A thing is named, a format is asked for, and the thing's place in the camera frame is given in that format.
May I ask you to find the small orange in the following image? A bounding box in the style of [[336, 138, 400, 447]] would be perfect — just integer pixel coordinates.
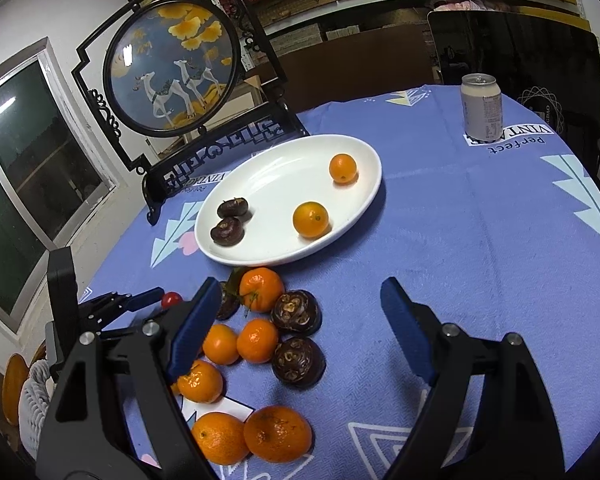
[[236, 318, 280, 364], [175, 359, 225, 404], [292, 201, 330, 239], [201, 323, 241, 366], [328, 153, 359, 184]]

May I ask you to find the orange wooden disc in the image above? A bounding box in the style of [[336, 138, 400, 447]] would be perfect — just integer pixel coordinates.
[[1, 353, 31, 426]]

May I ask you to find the pink cloth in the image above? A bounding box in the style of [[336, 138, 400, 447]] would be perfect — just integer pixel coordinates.
[[439, 0, 512, 14]]

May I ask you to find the black glossy board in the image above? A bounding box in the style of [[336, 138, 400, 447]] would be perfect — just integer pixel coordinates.
[[426, 7, 600, 136]]

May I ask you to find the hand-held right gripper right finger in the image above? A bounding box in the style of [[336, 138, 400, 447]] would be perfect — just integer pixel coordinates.
[[379, 276, 566, 480]]

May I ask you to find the silver drink can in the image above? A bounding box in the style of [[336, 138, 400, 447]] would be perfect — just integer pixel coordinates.
[[460, 73, 504, 142]]

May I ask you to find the white framed window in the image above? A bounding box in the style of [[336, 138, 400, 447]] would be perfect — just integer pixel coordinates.
[[0, 37, 126, 333]]

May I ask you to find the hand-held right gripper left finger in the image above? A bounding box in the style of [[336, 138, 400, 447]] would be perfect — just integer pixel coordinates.
[[34, 277, 224, 480]]

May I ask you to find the brown board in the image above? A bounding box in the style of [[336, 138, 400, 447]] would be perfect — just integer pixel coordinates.
[[275, 25, 441, 113]]

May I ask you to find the large orange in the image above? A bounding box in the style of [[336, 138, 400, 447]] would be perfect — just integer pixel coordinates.
[[191, 411, 251, 466], [243, 405, 314, 463]]

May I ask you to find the blue printed tablecloth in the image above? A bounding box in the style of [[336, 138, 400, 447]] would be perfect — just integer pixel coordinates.
[[77, 82, 600, 480]]

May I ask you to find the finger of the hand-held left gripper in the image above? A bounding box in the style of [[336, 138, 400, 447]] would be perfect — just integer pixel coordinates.
[[79, 286, 166, 326], [80, 317, 148, 342]]

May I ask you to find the orange with green stem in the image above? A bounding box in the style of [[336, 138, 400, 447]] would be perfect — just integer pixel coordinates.
[[228, 266, 286, 313]]

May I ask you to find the white wall shelf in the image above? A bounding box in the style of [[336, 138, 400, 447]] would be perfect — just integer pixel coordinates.
[[252, 0, 593, 31]]

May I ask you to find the white wicker basket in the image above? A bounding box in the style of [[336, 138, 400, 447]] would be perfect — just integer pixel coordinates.
[[19, 360, 56, 461]]

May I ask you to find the round deer painting table screen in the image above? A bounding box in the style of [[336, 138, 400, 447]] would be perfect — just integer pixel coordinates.
[[71, 0, 311, 226]]

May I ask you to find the white oval plate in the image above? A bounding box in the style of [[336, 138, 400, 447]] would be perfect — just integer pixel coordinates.
[[194, 134, 384, 267]]

